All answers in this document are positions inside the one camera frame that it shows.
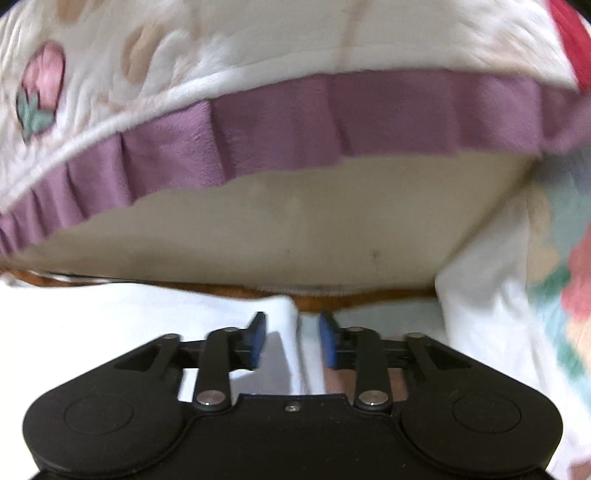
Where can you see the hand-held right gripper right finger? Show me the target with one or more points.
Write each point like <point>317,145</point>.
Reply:
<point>328,341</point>

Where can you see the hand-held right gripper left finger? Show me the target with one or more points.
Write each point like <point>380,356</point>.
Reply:
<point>257,341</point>

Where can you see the white shirt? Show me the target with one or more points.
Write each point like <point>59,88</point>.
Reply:
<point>115,314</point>

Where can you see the white cloth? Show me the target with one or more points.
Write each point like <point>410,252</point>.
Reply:
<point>485,300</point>

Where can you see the checked cartoon rug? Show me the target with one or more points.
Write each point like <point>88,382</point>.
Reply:
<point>565,240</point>

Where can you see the bear print quilt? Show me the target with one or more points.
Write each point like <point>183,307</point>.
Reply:
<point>277,37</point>

